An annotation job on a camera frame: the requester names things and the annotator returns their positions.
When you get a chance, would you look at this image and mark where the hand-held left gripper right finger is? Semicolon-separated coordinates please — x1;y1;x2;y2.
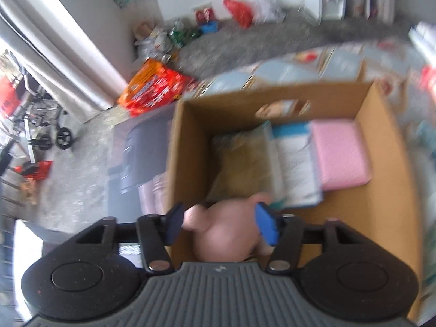
255;202;362;276

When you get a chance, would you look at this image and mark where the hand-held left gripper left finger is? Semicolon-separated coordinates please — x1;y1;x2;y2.
75;202;185;275

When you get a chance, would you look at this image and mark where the pink plush toy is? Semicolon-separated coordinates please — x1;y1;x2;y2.
182;192;278;264

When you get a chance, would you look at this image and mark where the white blue tissue pack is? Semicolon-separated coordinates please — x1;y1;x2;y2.
264;121;324;208

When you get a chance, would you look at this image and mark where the cardboard box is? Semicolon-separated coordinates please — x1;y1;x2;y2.
165;82;423;324

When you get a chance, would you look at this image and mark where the brown soft pack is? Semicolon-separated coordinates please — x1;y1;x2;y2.
206;126;276;205

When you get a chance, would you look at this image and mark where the pink soft pack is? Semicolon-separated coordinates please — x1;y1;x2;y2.
310;119;373;191

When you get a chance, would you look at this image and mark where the orange white striped cloth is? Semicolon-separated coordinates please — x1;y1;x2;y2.
138;174;171;219

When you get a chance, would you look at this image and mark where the dark grey bag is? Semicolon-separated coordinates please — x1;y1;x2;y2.
107;104;176;195

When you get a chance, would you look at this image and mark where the orange snack bag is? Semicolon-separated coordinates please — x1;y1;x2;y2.
117;58;198;116

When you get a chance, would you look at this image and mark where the small red bag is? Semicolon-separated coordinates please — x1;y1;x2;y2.
14;160;53;179

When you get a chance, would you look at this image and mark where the folded stroller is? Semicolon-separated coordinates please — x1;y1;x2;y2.
0;71;74;164

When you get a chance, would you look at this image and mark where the pile of plastic bags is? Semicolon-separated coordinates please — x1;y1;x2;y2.
133;20;171;62

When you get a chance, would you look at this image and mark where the green packets pile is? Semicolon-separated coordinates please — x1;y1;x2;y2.
168;24;201;48

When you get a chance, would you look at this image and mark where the blue container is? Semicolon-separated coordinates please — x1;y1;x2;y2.
199;20;219;35

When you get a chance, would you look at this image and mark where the red white packet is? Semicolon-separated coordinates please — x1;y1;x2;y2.
193;5;217;23

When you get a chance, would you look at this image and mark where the red plastic bag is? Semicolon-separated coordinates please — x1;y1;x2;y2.
223;0;254;28

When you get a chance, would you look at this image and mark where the clear plastic bag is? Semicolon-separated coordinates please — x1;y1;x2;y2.
254;0;287;24

